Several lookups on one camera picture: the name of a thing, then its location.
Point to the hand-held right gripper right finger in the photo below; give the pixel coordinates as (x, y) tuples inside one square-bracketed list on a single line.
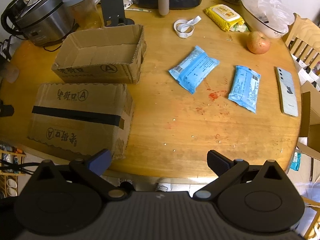
[(216, 162)]

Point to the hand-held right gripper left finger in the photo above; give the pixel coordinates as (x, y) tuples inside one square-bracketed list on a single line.
[(100, 160)]

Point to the blue packet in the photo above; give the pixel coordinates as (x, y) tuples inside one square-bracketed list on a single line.
[(245, 90), (192, 70)]

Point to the round wooden desktop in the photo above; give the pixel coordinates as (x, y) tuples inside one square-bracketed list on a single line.
[(175, 120)]

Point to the white shoe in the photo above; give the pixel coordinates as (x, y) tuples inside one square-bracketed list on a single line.
[(163, 187)]

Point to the taped cardboard box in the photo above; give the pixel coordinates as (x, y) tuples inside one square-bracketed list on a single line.
[(75, 100)]

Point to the blue wrapper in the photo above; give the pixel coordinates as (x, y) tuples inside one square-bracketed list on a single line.
[(296, 161)]

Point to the wooden shelf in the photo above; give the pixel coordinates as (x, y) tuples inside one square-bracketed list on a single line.
[(7, 152)]

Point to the white smartphone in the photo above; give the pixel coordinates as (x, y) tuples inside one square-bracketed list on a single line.
[(287, 92)]

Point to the brown cardboard carton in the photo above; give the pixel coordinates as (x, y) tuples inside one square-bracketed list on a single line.
[(313, 120)]

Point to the translucent plastic cup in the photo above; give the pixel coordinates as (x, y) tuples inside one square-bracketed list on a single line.
[(11, 73)]

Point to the red apple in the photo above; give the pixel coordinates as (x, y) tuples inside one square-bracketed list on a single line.
[(258, 42)]

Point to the green and white packet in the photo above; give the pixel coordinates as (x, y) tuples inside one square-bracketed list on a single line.
[(241, 27)]

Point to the white bowl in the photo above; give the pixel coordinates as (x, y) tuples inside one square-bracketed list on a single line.
[(262, 26)]

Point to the clear jar with grey lid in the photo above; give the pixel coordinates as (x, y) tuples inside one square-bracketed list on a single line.
[(85, 12)]

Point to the yellow wet wipes pack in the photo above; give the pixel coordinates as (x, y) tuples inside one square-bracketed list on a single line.
[(222, 13)]

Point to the silver rice cooker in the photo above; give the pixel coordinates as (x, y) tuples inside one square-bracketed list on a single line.
[(47, 17)]

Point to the white pen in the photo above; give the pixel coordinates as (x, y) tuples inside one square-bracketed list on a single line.
[(137, 10)]

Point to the black metal stand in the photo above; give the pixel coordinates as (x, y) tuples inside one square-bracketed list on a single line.
[(111, 5)]

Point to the wooden chair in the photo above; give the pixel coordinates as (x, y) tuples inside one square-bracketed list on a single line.
[(302, 30)]

